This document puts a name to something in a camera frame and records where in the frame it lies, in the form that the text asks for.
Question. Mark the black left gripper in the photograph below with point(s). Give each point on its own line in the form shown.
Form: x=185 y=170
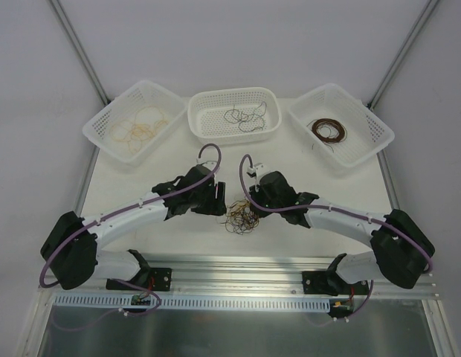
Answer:
x=214 y=202

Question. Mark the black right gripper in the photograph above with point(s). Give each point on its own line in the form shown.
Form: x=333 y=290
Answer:
x=258 y=203

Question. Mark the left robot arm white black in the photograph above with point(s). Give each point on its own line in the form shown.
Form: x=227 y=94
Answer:
x=75 y=250

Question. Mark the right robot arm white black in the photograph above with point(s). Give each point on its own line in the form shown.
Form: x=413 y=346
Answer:
x=398 y=249

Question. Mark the white middle perforated basket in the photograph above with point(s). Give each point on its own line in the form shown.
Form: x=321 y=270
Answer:
x=234 y=116

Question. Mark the white right basket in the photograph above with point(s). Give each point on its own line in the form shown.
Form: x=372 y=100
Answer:
x=342 y=132

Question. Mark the white left basket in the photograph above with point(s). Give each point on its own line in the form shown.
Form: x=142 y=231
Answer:
x=136 y=122

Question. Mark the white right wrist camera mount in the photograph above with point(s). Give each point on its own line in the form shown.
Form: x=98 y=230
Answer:
x=257 y=171

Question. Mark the aluminium frame rail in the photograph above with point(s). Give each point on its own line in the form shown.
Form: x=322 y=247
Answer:
x=237 y=276

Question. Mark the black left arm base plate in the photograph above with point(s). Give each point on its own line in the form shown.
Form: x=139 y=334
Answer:
x=154 y=279

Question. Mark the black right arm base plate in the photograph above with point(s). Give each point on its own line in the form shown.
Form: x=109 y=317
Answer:
x=321 y=283

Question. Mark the white slotted cable duct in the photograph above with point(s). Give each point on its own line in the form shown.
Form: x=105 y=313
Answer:
x=193 y=302

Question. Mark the left aluminium corner post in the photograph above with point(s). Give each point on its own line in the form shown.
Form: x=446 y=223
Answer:
x=77 y=47

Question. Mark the aluminium corner post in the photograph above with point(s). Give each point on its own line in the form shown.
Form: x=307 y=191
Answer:
x=77 y=47
x=410 y=40

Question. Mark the right aluminium corner post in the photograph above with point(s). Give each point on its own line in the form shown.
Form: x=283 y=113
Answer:
x=410 y=40

